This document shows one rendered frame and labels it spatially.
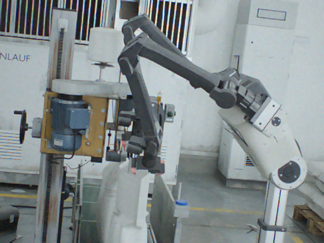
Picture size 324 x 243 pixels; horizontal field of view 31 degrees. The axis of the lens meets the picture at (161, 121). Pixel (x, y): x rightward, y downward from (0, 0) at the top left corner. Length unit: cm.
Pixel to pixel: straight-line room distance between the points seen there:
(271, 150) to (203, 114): 492
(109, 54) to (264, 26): 409
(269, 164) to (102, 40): 98
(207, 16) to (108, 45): 342
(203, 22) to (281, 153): 385
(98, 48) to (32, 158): 321
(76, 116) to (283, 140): 98
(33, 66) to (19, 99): 34
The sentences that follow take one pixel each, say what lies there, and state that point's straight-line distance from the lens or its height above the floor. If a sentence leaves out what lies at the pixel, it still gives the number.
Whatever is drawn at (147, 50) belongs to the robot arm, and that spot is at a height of 164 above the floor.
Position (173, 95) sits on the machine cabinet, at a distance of 583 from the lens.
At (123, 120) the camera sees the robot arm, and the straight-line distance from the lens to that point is 278.
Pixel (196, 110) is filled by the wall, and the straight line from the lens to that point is 723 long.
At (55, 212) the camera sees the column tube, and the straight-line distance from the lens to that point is 323.
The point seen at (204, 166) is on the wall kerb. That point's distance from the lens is 735.
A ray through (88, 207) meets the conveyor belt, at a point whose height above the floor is 38.
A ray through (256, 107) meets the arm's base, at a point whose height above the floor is 148.
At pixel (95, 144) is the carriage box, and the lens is 307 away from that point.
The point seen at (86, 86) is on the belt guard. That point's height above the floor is 141.
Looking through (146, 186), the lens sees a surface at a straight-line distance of 274.
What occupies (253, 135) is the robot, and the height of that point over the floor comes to 135.
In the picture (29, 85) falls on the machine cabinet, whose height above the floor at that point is 104.
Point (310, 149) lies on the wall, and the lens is 773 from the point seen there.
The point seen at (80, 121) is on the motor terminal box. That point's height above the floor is 125.
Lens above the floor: 172
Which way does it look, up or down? 9 degrees down
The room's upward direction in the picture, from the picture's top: 7 degrees clockwise
